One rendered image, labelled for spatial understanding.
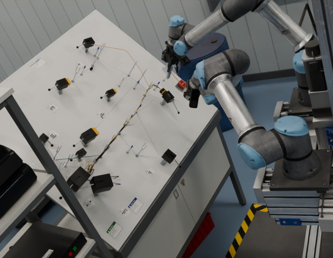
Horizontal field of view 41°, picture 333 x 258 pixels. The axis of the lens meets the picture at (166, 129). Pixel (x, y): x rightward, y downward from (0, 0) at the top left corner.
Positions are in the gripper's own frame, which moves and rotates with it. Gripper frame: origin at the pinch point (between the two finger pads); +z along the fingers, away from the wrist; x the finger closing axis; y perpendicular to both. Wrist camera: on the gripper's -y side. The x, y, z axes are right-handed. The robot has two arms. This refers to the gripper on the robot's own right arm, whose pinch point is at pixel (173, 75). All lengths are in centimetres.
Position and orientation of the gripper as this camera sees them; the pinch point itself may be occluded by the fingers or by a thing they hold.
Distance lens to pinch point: 259.9
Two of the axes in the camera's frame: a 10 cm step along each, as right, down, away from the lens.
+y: -7.5, -4.8, 4.5
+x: -6.5, 4.5, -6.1
